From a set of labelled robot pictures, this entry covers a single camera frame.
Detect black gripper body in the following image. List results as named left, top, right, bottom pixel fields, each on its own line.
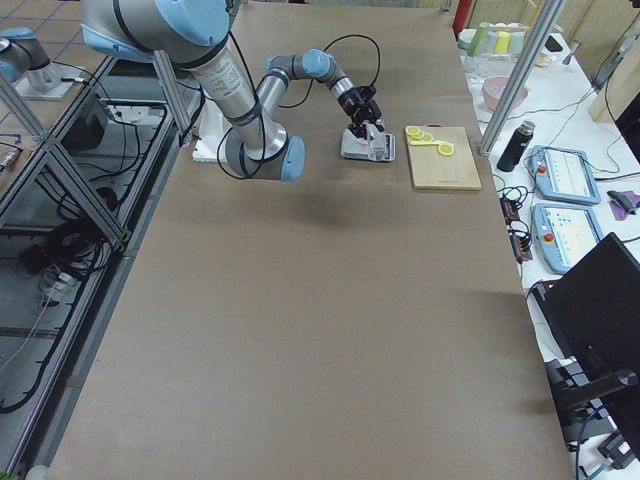
left=338, top=86, right=382, bottom=125

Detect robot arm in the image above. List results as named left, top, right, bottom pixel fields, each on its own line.
left=82, top=1, right=395, bottom=182
left=1, top=27, right=75, bottom=101

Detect silver kitchen scale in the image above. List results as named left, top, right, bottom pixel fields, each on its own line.
left=340, top=125, right=396, bottom=162

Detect green plastic cup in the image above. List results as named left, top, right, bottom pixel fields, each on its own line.
left=467, top=22, right=491, bottom=58

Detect yellow cup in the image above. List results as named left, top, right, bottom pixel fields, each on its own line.
left=493, top=31, right=510, bottom=55

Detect lemon slice front left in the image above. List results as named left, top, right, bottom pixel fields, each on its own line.
left=405, top=126, right=422, bottom=139

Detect yellow plastic knife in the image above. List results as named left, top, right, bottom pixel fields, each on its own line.
left=409, top=140, right=443, bottom=147

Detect wooden cutting board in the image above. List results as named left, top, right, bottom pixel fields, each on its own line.
left=405, top=125, right=481, bottom=191

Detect lemon slice by knife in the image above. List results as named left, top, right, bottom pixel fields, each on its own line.
left=437, top=143, right=455, bottom=156

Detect clear wine glass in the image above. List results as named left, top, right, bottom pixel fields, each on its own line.
left=463, top=53, right=492, bottom=84

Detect pink bowl with ice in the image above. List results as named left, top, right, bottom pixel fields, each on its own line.
left=481, top=75, right=530, bottom=112

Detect black thermos bottle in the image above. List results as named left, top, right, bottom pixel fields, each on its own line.
left=496, top=120, right=535, bottom=173

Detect black power strip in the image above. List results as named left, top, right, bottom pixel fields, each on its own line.
left=499, top=196, right=533, bottom=264

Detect far blue teach pendant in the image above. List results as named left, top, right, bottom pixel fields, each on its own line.
left=528, top=145, right=601, bottom=206

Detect blue teach pendant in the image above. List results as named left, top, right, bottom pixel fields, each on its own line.
left=528, top=145, right=601, bottom=206
left=532, top=202, right=604, bottom=275

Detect near blue teach pendant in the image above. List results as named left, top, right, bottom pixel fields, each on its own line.
left=532, top=202, right=604, bottom=275

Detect purple cloth with tool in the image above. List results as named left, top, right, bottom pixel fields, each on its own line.
left=607, top=190, right=639, bottom=221

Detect black monitor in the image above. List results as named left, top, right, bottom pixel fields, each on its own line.
left=532, top=233, right=639, bottom=446

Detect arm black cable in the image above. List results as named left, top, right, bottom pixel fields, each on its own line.
left=215, top=33, right=382, bottom=180

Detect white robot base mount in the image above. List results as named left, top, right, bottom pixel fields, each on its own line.
left=192, top=98, right=232, bottom=164

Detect aluminium frame post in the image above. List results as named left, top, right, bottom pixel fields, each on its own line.
left=478, top=0, right=567, bottom=157

